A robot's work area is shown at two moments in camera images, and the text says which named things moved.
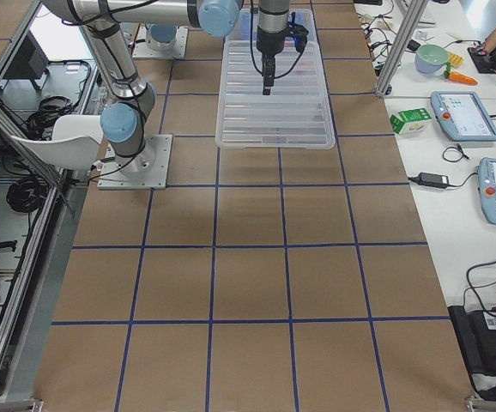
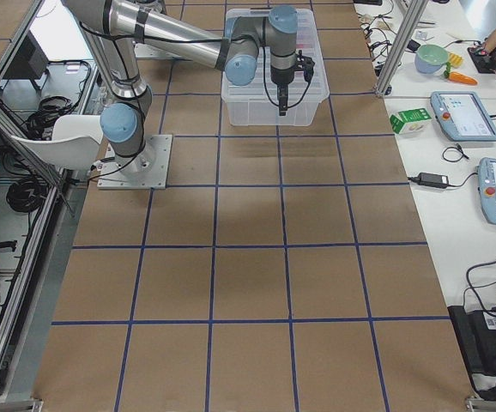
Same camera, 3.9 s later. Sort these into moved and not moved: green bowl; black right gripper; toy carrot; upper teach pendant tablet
Moved: black right gripper
Not moved: toy carrot; upper teach pendant tablet; green bowl
